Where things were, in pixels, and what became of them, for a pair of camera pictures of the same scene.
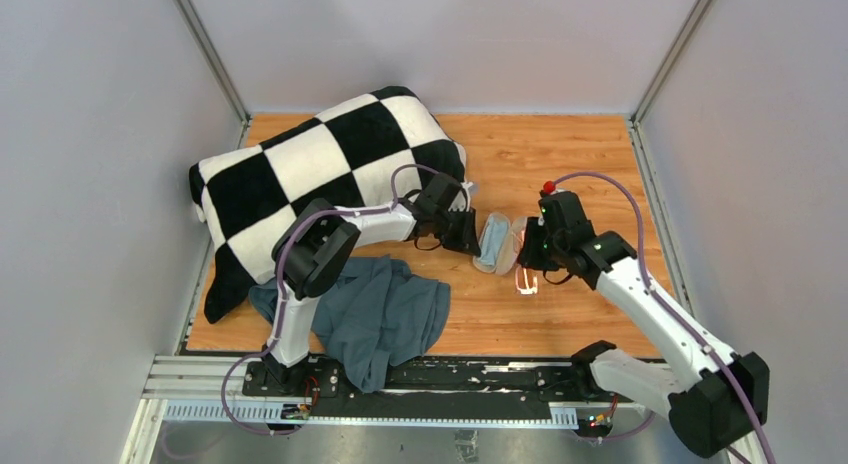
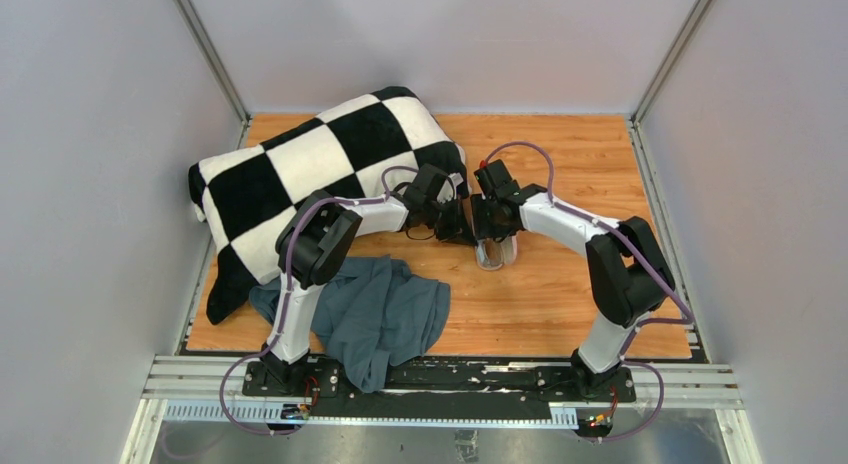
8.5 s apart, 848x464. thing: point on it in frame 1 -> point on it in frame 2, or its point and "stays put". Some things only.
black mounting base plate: [423, 391] stays put
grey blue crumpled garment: [373, 317] stays put
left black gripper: [467, 240] stays put
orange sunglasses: [526, 281] -> [491, 254]
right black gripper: [530, 256] -> [483, 228]
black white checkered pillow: [372, 151] stays put
